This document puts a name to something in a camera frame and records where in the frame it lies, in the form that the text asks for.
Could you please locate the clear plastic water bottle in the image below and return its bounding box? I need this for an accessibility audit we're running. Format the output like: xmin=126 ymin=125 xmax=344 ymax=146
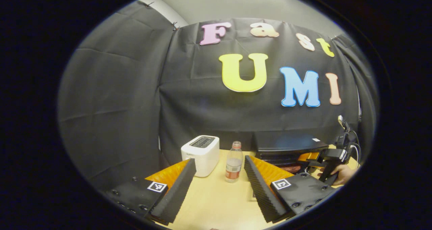
xmin=225 ymin=141 xmax=243 ymax=183

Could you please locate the black electric oven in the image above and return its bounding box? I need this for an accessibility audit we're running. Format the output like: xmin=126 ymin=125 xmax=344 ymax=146
xmin=250 ymin=132 xmax=330 ymax=202

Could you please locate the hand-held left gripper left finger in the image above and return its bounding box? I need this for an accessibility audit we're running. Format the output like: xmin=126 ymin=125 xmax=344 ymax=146
xmin=104 ymin=158 xmax=197 ymax=224

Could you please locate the white toaster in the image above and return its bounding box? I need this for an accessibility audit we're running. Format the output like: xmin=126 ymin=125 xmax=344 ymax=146
xmin=181 ymin=135 xmax=220 ymax=178

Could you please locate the black backdrop cloth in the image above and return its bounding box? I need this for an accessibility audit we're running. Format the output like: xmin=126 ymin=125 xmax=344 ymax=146
xmin=57 ymin=1 xmax=378 ymax=191

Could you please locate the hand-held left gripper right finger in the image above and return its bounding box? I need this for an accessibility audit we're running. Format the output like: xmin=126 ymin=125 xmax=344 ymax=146
xmin=243 ymin=155 xmax=337 ymax=224

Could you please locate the black cable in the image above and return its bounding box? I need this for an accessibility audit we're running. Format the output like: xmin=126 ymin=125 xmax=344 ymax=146
xmin=349 ymin=130 xmax=362 ymax=165

